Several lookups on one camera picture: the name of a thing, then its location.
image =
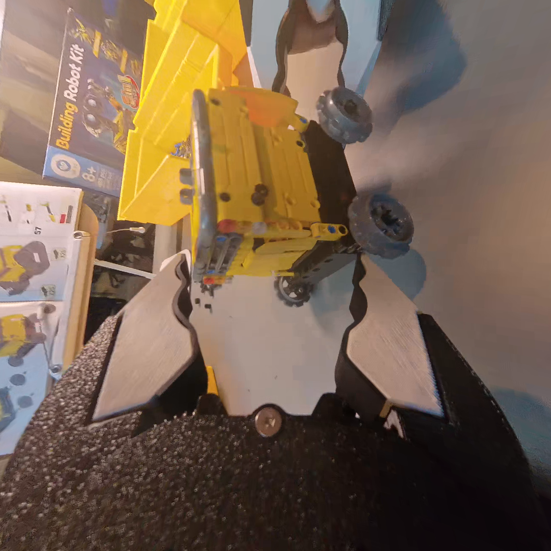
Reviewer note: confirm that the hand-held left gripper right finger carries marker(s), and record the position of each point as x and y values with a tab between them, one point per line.
391	357

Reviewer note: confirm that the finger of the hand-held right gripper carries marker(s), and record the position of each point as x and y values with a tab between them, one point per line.
262	43
363	43

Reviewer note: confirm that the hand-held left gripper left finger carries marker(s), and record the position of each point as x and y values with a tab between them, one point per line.
146	353

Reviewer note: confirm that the yellow black toy brick vehicle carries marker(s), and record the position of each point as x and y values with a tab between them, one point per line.
267	172

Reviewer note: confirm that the grey desk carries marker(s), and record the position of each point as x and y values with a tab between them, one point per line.
267	357

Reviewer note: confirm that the person's right hand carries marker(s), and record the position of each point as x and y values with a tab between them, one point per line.
314	36

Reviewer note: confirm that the heap of grey brick parts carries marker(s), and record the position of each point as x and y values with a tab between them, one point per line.
180	148

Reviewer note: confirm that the white instruction booklet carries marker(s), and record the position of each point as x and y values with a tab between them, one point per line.
26	258

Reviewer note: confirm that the blue toy kit box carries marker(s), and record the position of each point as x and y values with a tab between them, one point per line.
86	107

